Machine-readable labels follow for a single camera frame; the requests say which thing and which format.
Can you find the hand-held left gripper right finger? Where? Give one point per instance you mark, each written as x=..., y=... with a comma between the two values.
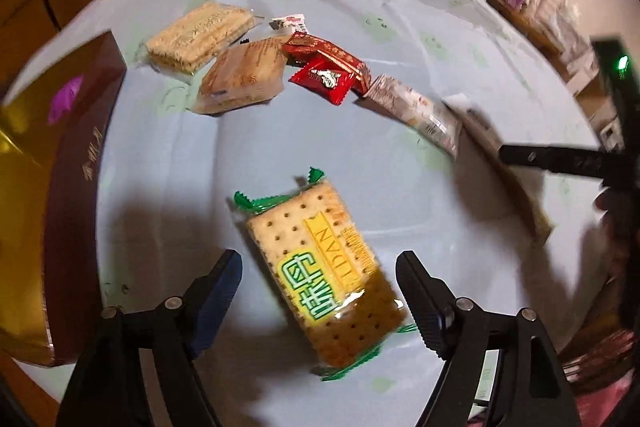
x=425, y=307

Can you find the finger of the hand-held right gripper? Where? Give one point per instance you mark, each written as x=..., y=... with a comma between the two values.
x=550, y=158

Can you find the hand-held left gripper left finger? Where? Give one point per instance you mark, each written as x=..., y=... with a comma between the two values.
x=220, y=302

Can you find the green cracker packet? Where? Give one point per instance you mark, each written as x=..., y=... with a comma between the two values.
x=320, y=267

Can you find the white printed snack packet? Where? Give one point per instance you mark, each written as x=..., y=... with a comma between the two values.
x=415, y=107

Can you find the brown gift box gold interior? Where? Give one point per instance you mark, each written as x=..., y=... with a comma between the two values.
x=70, y=187

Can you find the small red candy packet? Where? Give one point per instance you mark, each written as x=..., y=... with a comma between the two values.
x=322, y=79

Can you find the long red candy packet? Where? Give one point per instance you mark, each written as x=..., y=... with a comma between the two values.
x=330, y=52

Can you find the pale wafer packet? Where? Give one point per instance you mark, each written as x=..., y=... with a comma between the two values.
x=197, y=36

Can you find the person's right hand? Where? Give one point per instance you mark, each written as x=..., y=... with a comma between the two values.
x=609, y=202

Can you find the light blue tablecloth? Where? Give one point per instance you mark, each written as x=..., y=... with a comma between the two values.
x=165, y=167

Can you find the brown cake packet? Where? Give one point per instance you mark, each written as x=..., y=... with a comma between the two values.
x=242, y=74

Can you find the purple wrapper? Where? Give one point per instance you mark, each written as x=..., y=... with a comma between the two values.
x=65, y=99

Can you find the small white red packet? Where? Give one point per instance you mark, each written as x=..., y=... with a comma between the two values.
x=291, y=23

